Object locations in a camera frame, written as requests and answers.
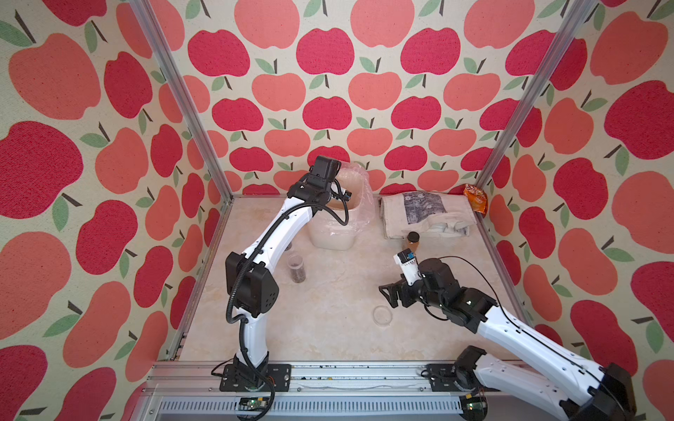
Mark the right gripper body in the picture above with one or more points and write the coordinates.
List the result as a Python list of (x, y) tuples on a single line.
[(416, 293)]

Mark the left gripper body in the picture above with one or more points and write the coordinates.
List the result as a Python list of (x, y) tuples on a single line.
[(326, 191)]

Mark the clear jar lid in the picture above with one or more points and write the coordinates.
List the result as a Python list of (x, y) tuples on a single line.
[(382, 316)]

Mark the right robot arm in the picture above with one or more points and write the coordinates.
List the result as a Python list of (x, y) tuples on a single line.
[(558, 381)]

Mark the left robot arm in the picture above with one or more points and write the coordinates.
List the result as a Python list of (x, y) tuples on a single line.
[(250, 283)]

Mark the middle clear tea jar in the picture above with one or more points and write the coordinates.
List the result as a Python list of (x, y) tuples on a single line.
[(296, 267)]

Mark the clear plastic bin liner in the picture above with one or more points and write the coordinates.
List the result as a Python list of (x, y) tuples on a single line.
[(369, 206)]

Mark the white trash bin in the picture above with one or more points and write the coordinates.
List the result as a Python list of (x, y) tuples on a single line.
[(325, 232)]

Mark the brown bottle black cap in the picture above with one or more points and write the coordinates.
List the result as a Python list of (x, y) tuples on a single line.
[(412, 241)]

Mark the folded printed tote bag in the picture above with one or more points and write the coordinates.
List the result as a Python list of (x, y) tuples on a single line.
[(426, 213)]

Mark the orange snack packet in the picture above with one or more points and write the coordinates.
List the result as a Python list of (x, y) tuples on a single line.
[(477, 199)]

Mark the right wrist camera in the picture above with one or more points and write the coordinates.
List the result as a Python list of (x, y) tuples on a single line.
[(407, 262)]

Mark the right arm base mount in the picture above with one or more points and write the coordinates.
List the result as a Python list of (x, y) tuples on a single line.
[(453, 377)]

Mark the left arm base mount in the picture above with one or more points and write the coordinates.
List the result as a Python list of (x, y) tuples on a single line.
[(240, 378)]

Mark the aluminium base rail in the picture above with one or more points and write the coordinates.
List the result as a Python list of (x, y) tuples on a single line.
[(368, 390)]

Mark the left aluminium frame post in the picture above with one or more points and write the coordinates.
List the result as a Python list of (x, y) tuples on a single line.
[(151, 28)]

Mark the aluminium frame post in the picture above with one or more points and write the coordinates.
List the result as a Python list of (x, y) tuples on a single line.
[(151, 28), (571, 24)]

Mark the right aluminium frame post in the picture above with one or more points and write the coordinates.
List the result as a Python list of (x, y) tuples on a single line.
[(571, 24)]

